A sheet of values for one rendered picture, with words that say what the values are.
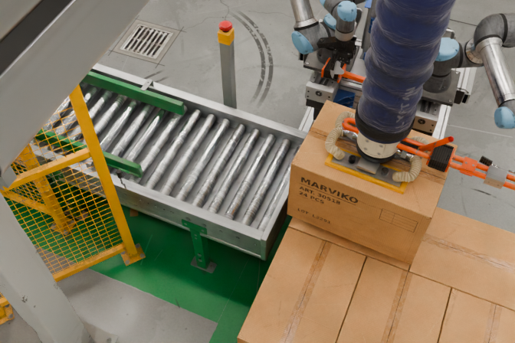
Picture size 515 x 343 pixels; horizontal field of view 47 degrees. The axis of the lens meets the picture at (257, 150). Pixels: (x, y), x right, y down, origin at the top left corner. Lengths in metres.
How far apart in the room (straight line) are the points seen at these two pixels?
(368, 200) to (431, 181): 0.27
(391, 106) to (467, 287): 1.09
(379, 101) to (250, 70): 2.28
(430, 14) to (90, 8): 1.74
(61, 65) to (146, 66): 4.28
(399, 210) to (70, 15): 2.31
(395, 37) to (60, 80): 1.81
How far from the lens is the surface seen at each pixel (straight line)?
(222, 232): 2.94
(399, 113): 2.21
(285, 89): 4.21
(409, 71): 2.03
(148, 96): 3.37
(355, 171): 2.46
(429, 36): 1.95
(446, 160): 2.41
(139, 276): 3.46
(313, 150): 2.52
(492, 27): 2.40
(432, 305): 2.85
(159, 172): 3.13
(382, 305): 2.80
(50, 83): 0.16
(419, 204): 2.44
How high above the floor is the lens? 3.07
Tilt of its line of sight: 53 degrees down
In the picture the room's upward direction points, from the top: straight up
